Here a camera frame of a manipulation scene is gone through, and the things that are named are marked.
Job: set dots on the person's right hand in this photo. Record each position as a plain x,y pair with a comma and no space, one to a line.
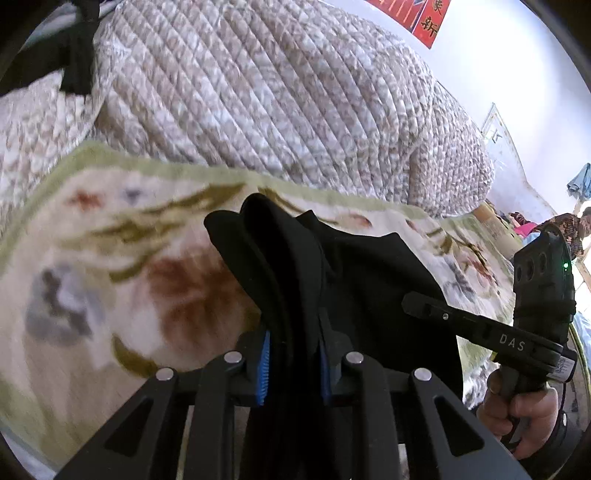
531,415

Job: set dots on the dark clothing pile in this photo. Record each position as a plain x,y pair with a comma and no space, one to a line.
69,50

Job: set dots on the wooden bed post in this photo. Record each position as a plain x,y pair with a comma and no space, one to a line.
484,213

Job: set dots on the plush floral blanket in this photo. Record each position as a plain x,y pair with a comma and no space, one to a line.
115,258

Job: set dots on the hanging blue garment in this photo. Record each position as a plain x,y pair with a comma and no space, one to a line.
581,182

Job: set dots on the red wall decoration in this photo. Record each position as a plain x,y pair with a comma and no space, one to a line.
427,23

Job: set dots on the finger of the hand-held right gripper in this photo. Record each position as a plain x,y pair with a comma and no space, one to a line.
466,323

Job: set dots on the white floral quilt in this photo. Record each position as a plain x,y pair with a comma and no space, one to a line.
32,138

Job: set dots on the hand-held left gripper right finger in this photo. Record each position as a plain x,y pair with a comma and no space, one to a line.
325,374

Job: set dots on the black pants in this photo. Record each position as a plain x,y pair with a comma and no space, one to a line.
346,277

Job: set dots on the pink cloth heap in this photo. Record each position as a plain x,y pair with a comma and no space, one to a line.
521,226

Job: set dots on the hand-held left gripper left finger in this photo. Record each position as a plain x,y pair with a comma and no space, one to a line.
263,369

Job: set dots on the grey-brown quilted bedspread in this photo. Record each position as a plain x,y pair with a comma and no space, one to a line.
254,83

